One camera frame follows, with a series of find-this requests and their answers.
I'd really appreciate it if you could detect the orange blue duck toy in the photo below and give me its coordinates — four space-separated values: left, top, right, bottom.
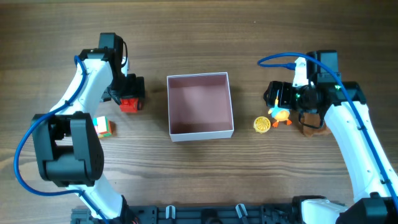
268 97 292 128

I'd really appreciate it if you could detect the colourful puzzle cube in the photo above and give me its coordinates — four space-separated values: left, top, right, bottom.
93 116 112 138

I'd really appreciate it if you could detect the white cardboard box pink inside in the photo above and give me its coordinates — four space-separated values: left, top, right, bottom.
167 72 234 142

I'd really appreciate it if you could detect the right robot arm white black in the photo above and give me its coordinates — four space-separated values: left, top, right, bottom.
257 50 397 223

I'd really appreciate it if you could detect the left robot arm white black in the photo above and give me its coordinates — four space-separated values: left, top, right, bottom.
26 33 145 223

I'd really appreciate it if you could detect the brown plush toy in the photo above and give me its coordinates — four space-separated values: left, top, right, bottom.
299 113 331 138

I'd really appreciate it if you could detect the yellow round wheel toy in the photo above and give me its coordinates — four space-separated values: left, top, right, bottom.
253 116 271 134

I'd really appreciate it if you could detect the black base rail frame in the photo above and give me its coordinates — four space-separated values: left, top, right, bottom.
70 203 299 224

